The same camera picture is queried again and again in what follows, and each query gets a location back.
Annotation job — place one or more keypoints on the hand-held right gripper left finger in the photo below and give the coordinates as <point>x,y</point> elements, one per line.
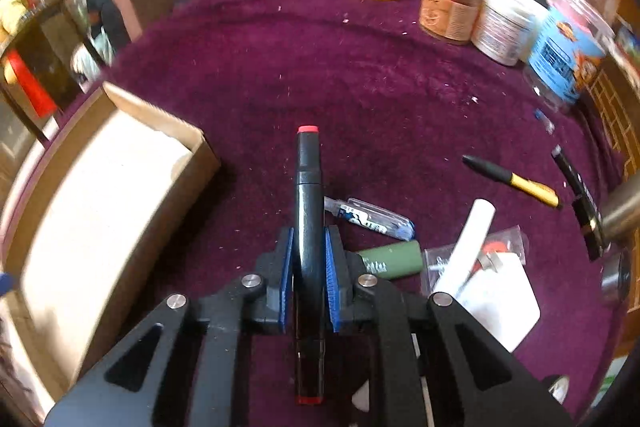
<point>286,277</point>

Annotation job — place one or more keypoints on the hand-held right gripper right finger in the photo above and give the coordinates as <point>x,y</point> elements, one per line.
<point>332,282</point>

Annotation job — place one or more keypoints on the black marker with red caps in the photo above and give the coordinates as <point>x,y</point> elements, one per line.
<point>306,187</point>

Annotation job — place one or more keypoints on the cardboard box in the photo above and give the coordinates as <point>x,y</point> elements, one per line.
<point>100,207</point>

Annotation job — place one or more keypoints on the green cylinder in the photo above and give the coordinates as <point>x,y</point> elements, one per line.
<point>395,259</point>

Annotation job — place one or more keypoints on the clear blue refill packet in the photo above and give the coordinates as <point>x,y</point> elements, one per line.
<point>370,218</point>

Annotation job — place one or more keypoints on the white tube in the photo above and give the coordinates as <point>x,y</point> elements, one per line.
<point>472,237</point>

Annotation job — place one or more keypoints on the clear packet with red parts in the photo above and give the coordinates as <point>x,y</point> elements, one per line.
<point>510,242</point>

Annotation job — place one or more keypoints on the yellow and black pen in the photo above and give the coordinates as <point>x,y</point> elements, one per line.
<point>525,184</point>

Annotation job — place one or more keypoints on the black marker with grey cap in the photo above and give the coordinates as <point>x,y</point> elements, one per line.
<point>567,169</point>

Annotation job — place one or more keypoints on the black and gold lipstick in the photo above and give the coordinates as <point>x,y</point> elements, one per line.
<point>592,232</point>

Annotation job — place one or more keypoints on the small blue pen cap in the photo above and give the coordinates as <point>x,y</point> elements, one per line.
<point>544,120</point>

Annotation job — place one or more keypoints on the metal thermos lid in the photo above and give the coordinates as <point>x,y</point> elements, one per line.
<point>614,277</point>

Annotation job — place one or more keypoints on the orange label jar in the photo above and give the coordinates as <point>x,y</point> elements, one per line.
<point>447,14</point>

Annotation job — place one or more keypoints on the metal thermos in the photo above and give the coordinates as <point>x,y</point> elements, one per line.
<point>622,209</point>

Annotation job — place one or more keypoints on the white label jar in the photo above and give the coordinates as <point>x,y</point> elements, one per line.
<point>505,27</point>

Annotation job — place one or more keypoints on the blue label jar red lid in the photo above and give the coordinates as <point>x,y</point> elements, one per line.
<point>555,52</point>

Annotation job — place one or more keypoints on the wooden brick-pattern counter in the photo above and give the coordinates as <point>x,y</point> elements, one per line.
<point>615,107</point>

